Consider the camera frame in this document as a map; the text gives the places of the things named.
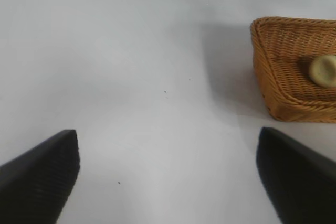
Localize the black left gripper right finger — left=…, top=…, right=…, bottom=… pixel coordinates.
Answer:
left=256, top=126, right=336, bottom=224

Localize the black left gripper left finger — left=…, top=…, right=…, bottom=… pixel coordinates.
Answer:
left=0, top=129, right=81, bottom=224

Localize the woven tan wicker basket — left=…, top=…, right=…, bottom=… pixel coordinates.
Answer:
left=249, top=16, right=336, bottom=124

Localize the pale yellow egg yolk pastry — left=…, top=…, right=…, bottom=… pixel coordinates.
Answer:
left=308, top=55, right=336, bottom=88

